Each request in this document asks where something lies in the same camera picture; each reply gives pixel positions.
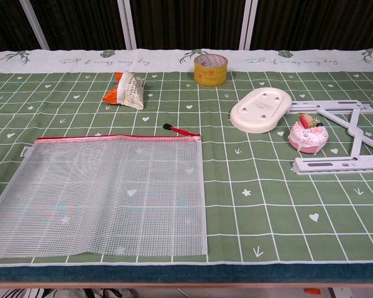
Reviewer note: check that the clear mesh zipper pouch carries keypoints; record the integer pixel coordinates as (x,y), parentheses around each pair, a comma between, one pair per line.
(112,198)

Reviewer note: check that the white folding laptop stand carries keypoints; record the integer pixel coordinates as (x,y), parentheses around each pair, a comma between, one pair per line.
(354,128)

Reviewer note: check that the yellow packing tape roll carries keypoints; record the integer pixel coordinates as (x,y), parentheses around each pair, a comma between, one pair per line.
(210,74)

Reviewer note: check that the orange white snack packet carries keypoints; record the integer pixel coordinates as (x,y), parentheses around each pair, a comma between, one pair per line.
(129,91)

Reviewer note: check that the white oval plastic dish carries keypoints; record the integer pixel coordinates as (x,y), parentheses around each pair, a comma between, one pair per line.
(261,110)

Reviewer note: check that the green grid tablecloth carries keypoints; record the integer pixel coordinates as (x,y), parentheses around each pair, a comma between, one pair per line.
(267,192)

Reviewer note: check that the pink donut toy with strawberry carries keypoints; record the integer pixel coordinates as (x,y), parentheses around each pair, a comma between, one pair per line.
(307,138)

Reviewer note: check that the white aluminium partition post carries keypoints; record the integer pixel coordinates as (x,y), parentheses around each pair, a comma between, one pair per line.
(250,25)
(127,25)
(34,26)

